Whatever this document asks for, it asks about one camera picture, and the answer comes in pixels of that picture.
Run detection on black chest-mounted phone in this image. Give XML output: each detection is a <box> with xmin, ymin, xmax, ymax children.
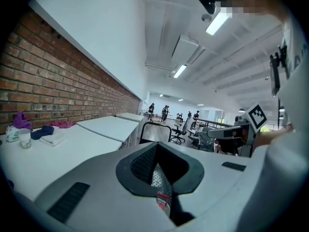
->
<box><xmin>269</xmin><ymin>44</ymin><xmax>288</xmax><ymax>98</ymax></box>

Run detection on purple cloth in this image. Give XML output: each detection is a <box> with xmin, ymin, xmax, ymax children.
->
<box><xmin>12</xmin><ymin>112</ymin><xmax>33</xmax><ymax>130</ymax></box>

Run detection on navy cloth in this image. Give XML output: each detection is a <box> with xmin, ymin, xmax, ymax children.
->
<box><xmin>30</xmin><ymin>126</ymin><xmax>55</xmax><ymax>141</ymax></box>

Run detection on white tissue pack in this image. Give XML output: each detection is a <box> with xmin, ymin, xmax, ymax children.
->
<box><xmin>5</xmin><ymin>125</ymin><xmax>24</xmax><ymax>144</ymax></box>

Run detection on black head-mounted camera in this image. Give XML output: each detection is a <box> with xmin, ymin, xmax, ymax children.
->
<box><xmin>198</xmin><ymin>0</ymin><xmax>217</xmax><ymax>15</ymax></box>

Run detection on white table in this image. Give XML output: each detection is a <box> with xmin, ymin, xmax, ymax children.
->
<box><xmin>76</xmin><ymin>116</ymin><xmax>140</xmax><ymax>152</ymax></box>
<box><xmin>115</xmin><ymin>112</ymin><xmax>145</xmax><ymax>142</ymax></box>
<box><xmin>0</xmin><ymin>124</ymin><xmax>123</xmax><ymax>202</ymax></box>

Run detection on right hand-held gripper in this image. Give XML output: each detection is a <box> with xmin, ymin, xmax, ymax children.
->
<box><xmin>207</xmin><ymin>102</ymin><xmax>268</xmax><ymax>158</ymax></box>

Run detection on plastic-wrapped office chair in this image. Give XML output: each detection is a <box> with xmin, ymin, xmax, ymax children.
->
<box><xmin>188</xmin><ymin>126</ymin><xmax>218</xmax><ymax>152</ymax></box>

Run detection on pink cloth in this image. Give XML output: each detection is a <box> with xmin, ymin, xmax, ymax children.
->
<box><xmin>49</xmin><ymin>120</ymin><xmax>77</xmax><ymax>130</ymax></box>

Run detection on black platform trolley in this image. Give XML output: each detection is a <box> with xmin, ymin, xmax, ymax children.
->
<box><xmin>139</xmin><ymin>121</ymin><xmax>173</xmax><ymax>204</ymax></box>

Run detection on person's white shirt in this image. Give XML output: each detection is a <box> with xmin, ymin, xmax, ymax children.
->
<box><xmin>238</xmin><ymin>13</ymin><xmax>309</xmax><ymax>232</ymax></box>

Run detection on black metal railing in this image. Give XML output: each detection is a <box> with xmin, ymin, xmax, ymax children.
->
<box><xmin>193</xmin><ymin>118</ymin><xmax>236</xmax><ymax>130</ymax></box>

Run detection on white folded towel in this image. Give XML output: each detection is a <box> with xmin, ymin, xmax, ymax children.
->
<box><xmin>39</xmin><ymin>131</ymin><xmax>69</xmax><ymax>146</ymax></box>

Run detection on white ceiling air conditioner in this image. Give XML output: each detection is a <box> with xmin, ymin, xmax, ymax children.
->
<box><xmin>171</xmin><ymin>34</ymin><xmax>200</xmax><ymax>62</ymax></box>

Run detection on person's right forearm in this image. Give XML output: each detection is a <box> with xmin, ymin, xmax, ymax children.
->
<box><xmin>254</xmin><ymin>124</ymin><xmax>294</xmax><ymax>152</ymax></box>

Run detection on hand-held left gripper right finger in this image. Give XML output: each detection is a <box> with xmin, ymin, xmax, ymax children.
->
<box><xmin>156</xmin><ymin>141</ymin><xmax>254</xmax><ymax>232</ymax></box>

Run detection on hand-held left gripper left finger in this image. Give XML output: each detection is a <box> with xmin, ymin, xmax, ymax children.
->
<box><xmin>14</xmin><ymin>141</ymin><xmax>177</xmax><ymax>232</ymax></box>

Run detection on black office chair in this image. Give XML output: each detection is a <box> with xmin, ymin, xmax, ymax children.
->
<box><xmin>170</xmin><ymin>116</ymin><xmax>195</xmax><ymax>144</ymax></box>

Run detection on wooden trolley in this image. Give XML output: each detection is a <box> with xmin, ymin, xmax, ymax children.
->
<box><xmin>149</xmin><ymin>114</ymin><xmax>164</xmax><ymax>124</ymax></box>

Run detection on long ceiling light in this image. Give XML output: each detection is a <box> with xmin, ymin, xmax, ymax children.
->
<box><xmin>205</xmin><ymin>10</ymin><xmax>230</xmax><ymax>36</ymax></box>
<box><xmin>173</xmin><ymin>64</ymin><xmax>188</xmax><ymax>79</ymax></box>

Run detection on clear plastic cup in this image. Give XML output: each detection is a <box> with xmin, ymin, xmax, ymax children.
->
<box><xmin>18</xmin><ymin>128</ymin><xmax>32</xmax><ymax>150</ymax></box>

